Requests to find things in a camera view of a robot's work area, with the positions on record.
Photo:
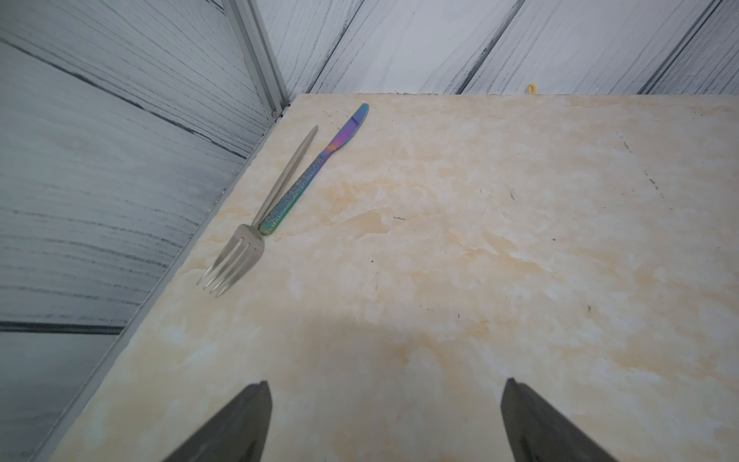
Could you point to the blue purple pen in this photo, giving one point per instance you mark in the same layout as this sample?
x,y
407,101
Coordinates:
x,y
288,201

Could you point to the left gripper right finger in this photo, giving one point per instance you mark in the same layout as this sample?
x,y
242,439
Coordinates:
x,y
538,432

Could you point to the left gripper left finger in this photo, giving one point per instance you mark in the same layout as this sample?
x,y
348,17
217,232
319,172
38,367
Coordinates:
x,y
237,433

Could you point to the left aluminium frame post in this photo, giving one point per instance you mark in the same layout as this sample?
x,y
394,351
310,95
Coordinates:
x,y
252,36

